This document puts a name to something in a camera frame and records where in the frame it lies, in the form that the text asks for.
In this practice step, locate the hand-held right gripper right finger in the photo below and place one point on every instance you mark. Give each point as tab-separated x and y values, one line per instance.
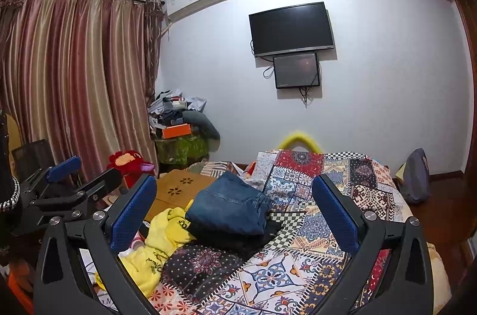
335	214

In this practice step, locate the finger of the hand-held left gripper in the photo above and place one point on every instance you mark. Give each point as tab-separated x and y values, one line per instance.
65	168
100	184

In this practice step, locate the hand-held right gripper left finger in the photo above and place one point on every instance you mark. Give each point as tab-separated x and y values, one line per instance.
134	214

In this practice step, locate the blue denim jacket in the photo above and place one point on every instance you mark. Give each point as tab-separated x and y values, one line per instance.
227	203

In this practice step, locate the person's left forearm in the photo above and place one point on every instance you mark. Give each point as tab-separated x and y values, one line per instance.
9	199

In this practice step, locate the red plush toy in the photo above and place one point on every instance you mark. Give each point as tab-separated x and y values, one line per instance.
125	162

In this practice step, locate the black mesh chair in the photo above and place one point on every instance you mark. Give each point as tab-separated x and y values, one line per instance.
31	154

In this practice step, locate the yellow printed cloth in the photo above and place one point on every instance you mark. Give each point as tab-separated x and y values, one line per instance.
156	251

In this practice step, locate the small wooden table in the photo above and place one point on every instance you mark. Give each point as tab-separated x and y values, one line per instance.
175	188

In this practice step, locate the patchwork printed bedspread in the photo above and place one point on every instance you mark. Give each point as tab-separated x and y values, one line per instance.
283	274

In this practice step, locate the green patterned cover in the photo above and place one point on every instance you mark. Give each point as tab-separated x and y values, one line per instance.
182	149

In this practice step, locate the yellow pillow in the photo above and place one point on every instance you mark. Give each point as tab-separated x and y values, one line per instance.
298	136

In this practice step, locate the purple grey backpack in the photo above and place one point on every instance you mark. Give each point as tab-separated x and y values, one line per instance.
415	177

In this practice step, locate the striped pink curtain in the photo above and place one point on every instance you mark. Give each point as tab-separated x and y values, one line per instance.
74	76

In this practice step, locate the orange box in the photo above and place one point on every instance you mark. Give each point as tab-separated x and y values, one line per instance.
177	131

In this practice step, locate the black cloth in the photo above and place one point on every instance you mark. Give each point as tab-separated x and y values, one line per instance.
231	242

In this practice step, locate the pile of clutter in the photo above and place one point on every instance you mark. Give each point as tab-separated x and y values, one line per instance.
167	106

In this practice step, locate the grey cushion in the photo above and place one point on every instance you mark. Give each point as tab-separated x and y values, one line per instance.
203	123

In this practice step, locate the cream bed sheet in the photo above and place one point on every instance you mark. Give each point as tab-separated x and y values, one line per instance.
438	270

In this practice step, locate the small black monitor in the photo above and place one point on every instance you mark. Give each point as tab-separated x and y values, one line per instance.
296	71

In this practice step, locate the black wall television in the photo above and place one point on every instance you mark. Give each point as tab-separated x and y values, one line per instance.
290	28

